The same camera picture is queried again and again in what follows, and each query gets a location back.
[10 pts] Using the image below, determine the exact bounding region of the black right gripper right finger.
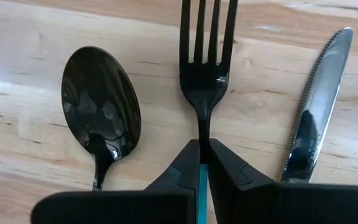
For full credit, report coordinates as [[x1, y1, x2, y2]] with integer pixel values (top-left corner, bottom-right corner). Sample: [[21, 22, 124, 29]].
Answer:
[[208, 138, 358, 224]]

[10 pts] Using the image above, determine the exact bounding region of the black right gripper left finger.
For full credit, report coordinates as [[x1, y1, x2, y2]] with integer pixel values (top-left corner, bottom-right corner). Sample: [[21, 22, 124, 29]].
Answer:
[[30, 139, 202, 224]]

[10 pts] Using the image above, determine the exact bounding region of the teal-handled metal spoon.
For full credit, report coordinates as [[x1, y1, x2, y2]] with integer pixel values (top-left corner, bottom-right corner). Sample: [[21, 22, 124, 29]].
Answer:
[[60, 45, 142, 191]]

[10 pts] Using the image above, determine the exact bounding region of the yellow-handled metal knife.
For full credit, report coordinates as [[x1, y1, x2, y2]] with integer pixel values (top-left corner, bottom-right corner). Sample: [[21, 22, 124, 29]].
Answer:
[[280, 26, 354, 184]]

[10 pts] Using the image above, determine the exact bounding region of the teal-handled metal fork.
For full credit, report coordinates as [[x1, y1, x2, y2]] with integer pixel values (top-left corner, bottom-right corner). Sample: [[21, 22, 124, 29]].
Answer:
[[178, 0, 239, 224]]

